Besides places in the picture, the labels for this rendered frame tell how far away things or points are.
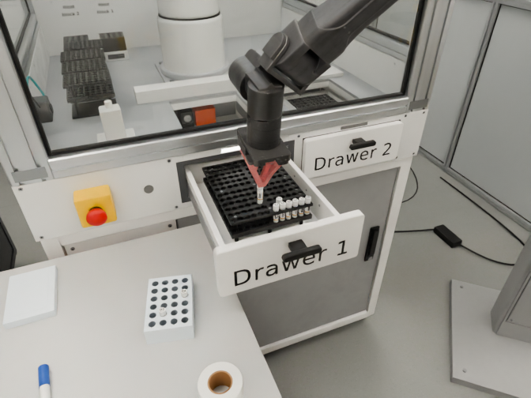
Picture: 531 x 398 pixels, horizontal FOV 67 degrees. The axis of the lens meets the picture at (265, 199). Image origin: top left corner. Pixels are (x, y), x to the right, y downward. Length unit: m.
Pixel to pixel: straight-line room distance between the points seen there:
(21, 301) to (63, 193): 0.22
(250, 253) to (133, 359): 0.27
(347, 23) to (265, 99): 0.15
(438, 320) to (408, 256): 0.38
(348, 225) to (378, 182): 0.50
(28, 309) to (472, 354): 1.48
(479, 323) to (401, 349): 0.34
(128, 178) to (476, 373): 1.38
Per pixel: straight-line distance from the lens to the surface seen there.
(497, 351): 1.84
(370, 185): 1.24
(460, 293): 1.98
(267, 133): 0.65
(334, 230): 0.75
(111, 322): 0.84
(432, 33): 1.12
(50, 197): 0.94
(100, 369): 0.79
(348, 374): 1.64
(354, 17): 0.60
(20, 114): 0.87
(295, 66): 0.62
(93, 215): 0.88
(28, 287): 0.95
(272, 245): 0.71
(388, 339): 1.76
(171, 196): 0.97
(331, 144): 1.04
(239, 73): 0.68
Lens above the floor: 1.39
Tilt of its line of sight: 36 degrees down
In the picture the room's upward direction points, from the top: straight up
